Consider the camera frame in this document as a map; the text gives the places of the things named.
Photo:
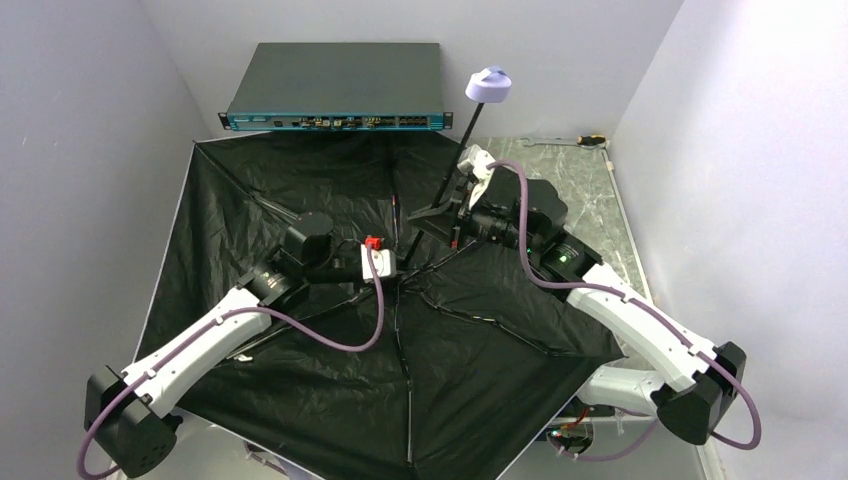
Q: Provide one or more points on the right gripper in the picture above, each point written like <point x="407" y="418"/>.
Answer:
<point x="457" y="225"/>

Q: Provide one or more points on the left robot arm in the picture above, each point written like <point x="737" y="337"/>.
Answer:
<point x="129" y="423"/>

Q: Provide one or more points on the purple folding umbrella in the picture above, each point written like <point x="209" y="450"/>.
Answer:
<point x="466" y="360"/>

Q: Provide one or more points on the yellow black handled wrench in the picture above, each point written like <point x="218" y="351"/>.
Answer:
<point x="588" y="141"/>

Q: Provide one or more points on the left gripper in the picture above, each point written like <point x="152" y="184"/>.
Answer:
<point x="349" y="268"/>

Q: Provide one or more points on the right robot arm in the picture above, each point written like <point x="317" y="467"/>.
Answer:
<point x="692" y="382"/>

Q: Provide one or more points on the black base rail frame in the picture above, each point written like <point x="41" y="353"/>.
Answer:
<point x="595" y="436"/>

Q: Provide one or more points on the network switch rack unit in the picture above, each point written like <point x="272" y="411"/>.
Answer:
<point x="342" y="86"/>

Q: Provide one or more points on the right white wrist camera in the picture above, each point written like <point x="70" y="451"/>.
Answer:
<point x="476" y="164"/>

